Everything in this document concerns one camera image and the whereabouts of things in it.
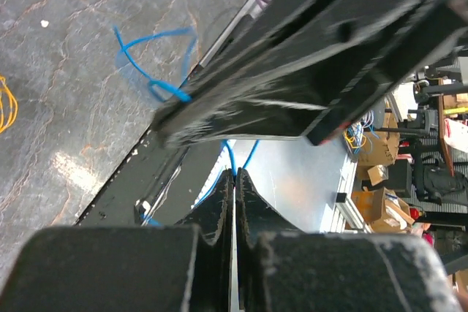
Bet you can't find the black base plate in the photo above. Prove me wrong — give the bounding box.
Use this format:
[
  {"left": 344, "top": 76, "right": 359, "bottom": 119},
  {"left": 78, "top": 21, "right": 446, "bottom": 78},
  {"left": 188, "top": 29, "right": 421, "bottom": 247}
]
[{"left": 75, "top": 129, "right": 222, "bottom": 227}]

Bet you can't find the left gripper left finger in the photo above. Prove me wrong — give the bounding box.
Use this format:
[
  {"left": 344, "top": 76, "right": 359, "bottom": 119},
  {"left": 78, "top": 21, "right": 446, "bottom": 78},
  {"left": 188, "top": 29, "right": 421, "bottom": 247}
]
[{"left": 1, "top": 171, "right": 233, "bottom": 311}]

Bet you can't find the wire bundle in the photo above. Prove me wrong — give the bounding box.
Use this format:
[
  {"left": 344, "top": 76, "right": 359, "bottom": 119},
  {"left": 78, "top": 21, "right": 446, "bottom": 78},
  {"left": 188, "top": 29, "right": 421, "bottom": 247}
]
[{"left": 0, "top": 75, "right": 19, "bottom": 134}]

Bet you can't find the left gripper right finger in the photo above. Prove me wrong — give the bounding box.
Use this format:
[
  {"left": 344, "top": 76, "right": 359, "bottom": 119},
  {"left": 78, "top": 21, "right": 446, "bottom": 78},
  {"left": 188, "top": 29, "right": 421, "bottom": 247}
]
[{"left": 235, "top": 169, "right": 461, "bottom": 311}]

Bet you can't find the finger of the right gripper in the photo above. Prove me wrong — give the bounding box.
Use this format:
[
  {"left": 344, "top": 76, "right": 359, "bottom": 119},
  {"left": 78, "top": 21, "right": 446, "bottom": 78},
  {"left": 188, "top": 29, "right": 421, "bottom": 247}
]
[{"left": 151, "top": 0, "right": 439, "bottom": 148}]

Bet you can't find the blue wire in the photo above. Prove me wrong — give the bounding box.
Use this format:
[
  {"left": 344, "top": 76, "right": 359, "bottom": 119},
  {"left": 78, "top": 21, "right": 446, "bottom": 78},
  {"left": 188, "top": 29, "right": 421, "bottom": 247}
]
[{"left": 113, "top": 25, "right": 261, "bottom": 227}]

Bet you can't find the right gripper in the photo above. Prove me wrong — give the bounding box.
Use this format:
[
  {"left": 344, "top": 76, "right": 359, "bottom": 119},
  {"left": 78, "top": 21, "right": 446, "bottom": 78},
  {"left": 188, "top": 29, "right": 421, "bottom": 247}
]
[{"left": 190, "top": 0, "right": 467, "bottom": 145}]

